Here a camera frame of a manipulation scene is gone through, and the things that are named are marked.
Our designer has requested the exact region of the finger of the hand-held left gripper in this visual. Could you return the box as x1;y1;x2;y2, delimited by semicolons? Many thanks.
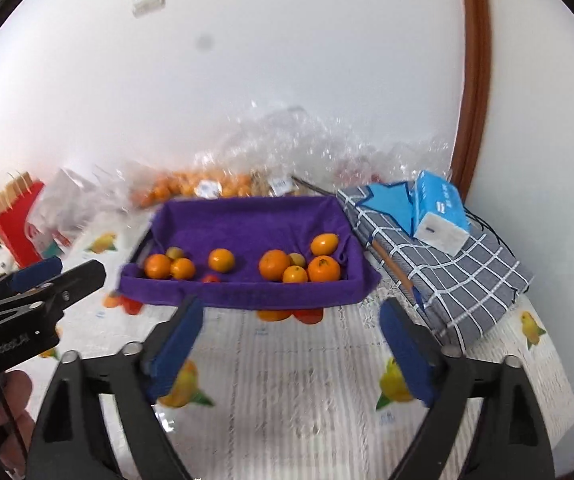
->
0;259;108;333
0;256;64;306

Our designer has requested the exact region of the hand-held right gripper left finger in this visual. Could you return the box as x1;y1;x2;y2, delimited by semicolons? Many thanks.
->
26;294;205;480

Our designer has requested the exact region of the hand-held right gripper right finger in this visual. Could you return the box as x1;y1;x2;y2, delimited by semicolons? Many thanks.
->
378;297;555;480

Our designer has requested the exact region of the purple towel lined tray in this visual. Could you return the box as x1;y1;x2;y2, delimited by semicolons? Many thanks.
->
117;195;382;311

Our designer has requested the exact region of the person's left hand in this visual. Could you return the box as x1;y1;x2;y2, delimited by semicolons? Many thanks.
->
0;369;38;471

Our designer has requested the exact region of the red paper bag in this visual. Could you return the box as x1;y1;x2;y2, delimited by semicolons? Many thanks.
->
0;181;48;268

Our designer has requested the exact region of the crumpled clear plastic bag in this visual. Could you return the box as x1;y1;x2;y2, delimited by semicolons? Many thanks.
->
24;167;102;256

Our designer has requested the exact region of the grey checked folded blanket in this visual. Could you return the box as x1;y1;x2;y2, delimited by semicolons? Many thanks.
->
337;182;535;348

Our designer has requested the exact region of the white fruit print tablecloth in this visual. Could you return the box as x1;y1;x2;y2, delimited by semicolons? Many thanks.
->
32;200;574;480

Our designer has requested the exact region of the clear bag of small oranges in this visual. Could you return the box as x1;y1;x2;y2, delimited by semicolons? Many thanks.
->
92;160;178;211
177;150;255;198

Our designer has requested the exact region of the blue tissue pack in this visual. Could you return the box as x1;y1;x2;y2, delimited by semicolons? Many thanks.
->
409;170;472;255

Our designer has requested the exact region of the black strip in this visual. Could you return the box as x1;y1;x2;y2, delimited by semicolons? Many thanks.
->
292;176;340;197

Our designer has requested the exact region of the clear bag of red fruit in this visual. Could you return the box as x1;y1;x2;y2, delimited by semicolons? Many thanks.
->
312;120;453;186

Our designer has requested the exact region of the brown wooden door frame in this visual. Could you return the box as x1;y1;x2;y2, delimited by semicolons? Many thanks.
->
447;0;493;206

